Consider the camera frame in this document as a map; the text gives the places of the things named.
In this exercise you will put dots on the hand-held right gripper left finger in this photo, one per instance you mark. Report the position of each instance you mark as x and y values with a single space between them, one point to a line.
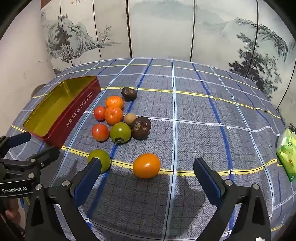
87 179

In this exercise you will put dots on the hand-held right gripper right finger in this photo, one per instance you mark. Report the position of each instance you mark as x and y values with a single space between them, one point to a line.
206 178

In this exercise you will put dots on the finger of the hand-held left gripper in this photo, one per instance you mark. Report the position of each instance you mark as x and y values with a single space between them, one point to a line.
45 156
19 138

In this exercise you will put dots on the round green tomato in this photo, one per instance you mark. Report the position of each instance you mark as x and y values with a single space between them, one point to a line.
105 159

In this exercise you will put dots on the red tin box gold inside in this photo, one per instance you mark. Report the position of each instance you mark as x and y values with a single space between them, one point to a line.
57 109

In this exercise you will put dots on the red tomato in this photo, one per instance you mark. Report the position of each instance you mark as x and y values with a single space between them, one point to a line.
100 132
99 113

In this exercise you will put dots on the green tomato with calyx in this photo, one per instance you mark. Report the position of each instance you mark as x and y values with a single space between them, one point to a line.
120 132

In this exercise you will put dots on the orange tomato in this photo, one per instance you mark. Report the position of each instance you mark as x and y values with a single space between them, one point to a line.
113 115
146 165
114 101

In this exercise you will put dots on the large dark brown wrinkled fruit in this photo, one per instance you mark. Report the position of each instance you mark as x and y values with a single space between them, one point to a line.
141 128

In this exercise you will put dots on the small dark brown wrinkled fruit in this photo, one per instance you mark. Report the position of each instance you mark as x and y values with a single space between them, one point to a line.
129 93

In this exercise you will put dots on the person's left hand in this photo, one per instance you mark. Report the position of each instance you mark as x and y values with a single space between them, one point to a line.
11 209

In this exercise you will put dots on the blue plaid tablecloth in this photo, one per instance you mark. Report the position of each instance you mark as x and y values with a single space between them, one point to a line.
185 115

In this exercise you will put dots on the small tan round fruit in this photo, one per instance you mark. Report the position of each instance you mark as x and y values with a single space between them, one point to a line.
130 118

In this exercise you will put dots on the ink landscape folding screen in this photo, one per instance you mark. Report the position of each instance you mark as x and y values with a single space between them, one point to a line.
161 27

